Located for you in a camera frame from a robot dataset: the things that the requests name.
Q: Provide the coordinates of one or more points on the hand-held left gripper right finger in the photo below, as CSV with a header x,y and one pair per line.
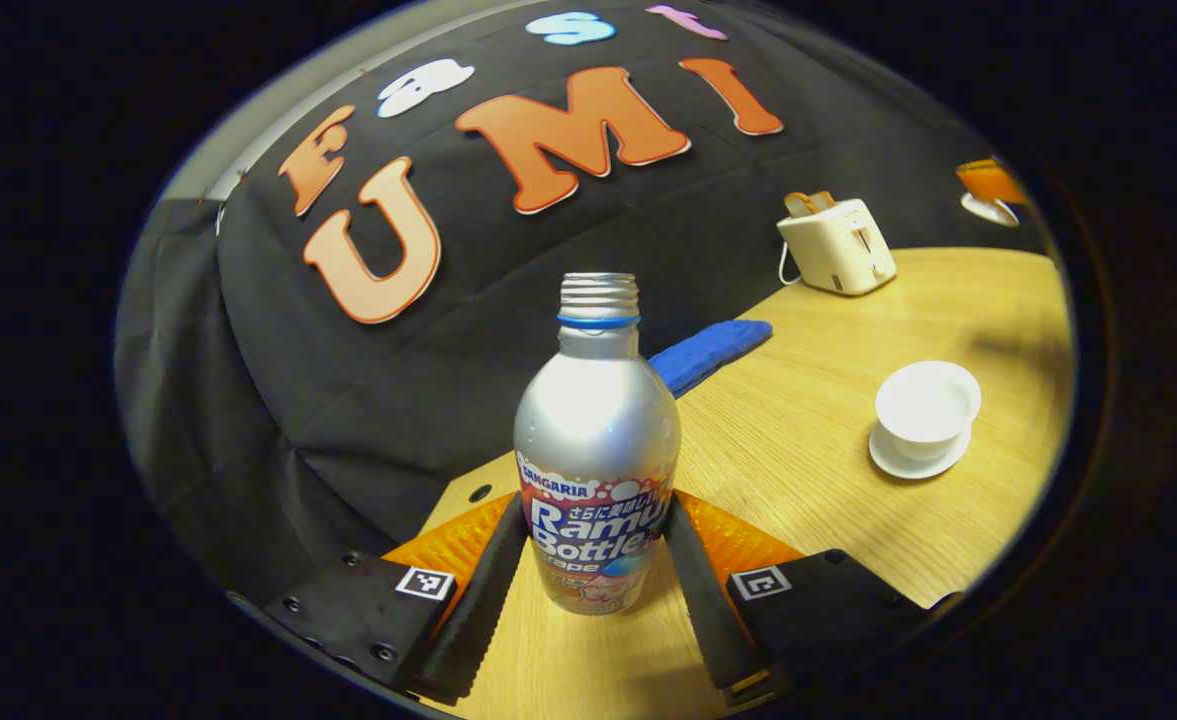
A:
x,y
713,610

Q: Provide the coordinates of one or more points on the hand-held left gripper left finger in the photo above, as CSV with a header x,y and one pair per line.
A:
x,y
478,600

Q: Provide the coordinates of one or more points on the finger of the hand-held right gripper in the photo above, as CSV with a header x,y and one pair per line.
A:
x,y
988,180

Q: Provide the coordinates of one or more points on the white teacup lid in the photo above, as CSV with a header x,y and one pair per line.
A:
x,y
990,210

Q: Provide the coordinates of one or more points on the silver water bottle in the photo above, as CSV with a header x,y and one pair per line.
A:
x,y
596,440

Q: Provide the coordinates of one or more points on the white teacup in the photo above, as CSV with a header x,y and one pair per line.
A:
x,y
928,405

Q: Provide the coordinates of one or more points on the brown bread slice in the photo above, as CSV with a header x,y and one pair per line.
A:
x,y
800,204
824,198

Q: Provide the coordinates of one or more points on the white toaster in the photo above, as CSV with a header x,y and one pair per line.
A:
x,y
838,250

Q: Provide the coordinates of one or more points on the white saucer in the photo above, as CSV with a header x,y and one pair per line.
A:
x,y
898,468

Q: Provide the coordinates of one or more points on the blue folded towel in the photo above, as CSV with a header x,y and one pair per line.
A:
x,y
713,350

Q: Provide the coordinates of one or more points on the black backdrop cloth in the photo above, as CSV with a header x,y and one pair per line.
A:
x,y
298,400

